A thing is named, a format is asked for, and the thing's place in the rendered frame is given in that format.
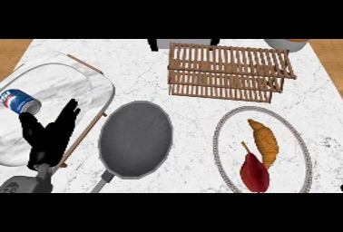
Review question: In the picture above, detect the golden brown croissant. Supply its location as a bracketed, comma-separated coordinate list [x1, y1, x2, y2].
[247, 119, 279, 170]

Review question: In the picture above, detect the grey pot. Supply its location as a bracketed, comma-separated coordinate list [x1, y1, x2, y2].
[263, 39, 310, 53]

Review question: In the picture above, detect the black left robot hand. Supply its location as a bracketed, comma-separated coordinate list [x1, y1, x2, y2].
[18, 98, 81, 172]

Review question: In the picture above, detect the grey and black appliance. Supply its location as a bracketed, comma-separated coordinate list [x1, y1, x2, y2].
[146, 39, 222, 53]

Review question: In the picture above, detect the white marble tray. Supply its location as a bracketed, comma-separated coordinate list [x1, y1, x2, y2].
[0, 53, 117, 169]

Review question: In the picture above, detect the blue and white can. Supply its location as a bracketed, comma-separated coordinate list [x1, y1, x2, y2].
[0, 88, 43, 116]

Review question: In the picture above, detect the dark red pear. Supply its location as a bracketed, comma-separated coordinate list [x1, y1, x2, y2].
[238, 140, 271, 194]

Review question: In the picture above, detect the wooden tiered shelf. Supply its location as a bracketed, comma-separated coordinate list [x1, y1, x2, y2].
[166, 42, 299, 104]

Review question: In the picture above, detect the grey frying pan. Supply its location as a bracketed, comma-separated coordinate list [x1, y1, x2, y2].
[90, 101, 174, 194]

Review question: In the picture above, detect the white oval placemat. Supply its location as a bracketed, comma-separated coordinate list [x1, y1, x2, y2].
[211, 105, 313, 194]

